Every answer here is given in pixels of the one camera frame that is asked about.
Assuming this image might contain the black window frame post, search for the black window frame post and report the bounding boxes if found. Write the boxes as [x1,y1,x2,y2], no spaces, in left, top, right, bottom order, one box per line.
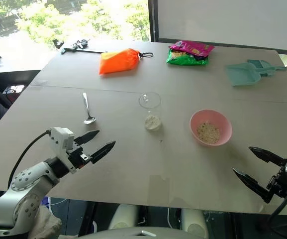
[147,0,160,43]

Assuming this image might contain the orange drawstring bag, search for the orange drawstring bag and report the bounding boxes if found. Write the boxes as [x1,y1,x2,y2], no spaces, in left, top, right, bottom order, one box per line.
[98,48,141,75]

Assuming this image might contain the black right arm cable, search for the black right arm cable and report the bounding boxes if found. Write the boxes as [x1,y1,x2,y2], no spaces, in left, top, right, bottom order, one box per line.
[265,193,287,231]

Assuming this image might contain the magenta snack packet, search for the magenta snack packet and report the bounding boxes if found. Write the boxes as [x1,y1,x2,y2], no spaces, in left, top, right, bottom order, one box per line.
[168,40,215,57]

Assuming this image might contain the teal hand brush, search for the teal hand brush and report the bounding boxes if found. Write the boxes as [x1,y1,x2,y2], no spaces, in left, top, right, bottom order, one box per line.
[247,59,287,77]

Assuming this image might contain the beige cloth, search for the beige cloth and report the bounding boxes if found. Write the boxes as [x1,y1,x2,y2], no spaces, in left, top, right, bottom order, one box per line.
[28,196,63,239]

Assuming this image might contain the clear plastic cup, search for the clear plastic cup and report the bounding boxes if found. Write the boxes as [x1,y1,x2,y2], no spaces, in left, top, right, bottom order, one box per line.
[138,92,163,132]

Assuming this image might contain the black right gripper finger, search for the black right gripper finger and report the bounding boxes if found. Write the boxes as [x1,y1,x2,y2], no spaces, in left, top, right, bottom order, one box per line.
[248,146,287,167]
[233,168,275,204]

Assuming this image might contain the white roller blind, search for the white roller blind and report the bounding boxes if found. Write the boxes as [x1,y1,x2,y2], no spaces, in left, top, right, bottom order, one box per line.
[157,0,287,52]

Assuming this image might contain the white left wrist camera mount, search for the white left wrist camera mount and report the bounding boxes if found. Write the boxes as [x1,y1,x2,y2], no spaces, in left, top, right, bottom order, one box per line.
[49,126,75,174]

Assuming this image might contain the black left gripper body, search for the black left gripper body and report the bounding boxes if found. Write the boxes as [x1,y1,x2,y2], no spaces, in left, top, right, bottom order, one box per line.
[67,140,94,170]

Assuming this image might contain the green snack packet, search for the green snack packet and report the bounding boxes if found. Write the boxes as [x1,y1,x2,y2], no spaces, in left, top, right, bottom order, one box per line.
[166,47,209,66]

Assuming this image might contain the teal dustpan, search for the teal dustpan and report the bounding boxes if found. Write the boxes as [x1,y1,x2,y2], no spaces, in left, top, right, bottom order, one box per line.
[224,62,262,87]

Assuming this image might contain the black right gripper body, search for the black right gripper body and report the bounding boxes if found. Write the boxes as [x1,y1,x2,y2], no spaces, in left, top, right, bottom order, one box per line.
[266,165,287,199]

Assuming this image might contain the black metal rod tool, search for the black metal rod tool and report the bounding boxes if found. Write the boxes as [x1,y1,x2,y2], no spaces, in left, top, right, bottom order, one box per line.
[60,39,108,55]

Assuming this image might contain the pink bowl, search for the pink bowl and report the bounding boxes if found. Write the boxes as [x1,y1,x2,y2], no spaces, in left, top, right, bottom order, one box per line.
[189,109,233,147]

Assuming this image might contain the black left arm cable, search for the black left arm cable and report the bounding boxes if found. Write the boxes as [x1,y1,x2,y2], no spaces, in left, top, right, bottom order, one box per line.
[7,130,52,191]

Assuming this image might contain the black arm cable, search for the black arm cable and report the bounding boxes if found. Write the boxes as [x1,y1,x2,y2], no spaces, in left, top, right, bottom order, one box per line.
[265,193,287,231]
[7,130,52,191]

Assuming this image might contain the white rounded robot leg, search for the white rounded robot leg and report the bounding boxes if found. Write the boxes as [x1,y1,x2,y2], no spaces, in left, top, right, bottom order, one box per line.
[180,208,210,239]
[107,204,140,230]

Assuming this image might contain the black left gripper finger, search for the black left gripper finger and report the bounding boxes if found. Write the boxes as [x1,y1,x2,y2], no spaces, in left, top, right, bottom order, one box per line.
[90,140,116,164]
[74,129,100,145]

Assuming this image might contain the metal spoon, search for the metal spoon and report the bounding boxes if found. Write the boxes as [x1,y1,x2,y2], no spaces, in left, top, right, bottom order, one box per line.
[82,92,97,125]

